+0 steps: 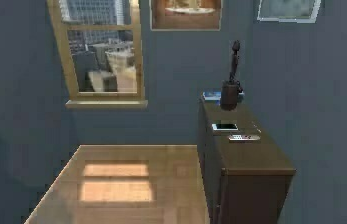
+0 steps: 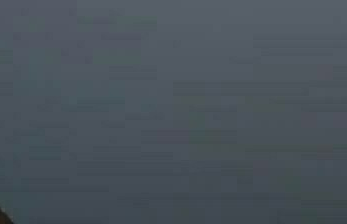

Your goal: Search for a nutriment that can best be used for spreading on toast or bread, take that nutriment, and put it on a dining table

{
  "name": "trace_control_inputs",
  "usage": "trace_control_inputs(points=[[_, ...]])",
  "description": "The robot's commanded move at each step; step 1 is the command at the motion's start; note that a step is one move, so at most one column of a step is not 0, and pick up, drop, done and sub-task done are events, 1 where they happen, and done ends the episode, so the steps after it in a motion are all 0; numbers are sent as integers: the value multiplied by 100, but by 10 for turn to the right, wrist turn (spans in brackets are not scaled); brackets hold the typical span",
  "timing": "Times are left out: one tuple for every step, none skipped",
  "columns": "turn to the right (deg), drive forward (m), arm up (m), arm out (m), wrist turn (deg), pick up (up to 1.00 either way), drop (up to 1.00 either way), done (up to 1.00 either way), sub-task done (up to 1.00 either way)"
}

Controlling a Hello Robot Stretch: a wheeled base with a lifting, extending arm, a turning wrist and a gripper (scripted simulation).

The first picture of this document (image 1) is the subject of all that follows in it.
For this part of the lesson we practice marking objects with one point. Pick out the blue book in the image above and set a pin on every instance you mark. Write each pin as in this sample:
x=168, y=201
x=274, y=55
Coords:
x=211, y=96

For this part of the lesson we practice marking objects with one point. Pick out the thin pale pen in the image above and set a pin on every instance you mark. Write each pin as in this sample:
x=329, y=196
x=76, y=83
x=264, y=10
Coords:
x=256, y=127

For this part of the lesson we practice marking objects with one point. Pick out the white cell phone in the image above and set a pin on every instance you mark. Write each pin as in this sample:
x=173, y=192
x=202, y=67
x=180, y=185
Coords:
x=225, y=126

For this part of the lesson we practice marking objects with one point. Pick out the brown framed wall picture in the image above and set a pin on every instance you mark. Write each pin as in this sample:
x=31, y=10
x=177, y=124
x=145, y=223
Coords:
x=185, y=18

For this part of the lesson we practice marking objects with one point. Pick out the wooden framed window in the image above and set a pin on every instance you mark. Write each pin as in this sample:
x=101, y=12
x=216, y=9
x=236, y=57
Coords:
x=102, y=53

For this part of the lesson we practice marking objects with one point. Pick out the grey remote control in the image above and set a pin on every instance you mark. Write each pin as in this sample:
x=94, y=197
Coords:
x=244, y=137

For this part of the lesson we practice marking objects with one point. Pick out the white framed wall picture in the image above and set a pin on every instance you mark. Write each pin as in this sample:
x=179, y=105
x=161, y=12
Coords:
x=287, y=10

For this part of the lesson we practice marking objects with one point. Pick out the dark brown wooden dresser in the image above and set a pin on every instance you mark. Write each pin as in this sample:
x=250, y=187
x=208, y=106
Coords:
x=247, y=160

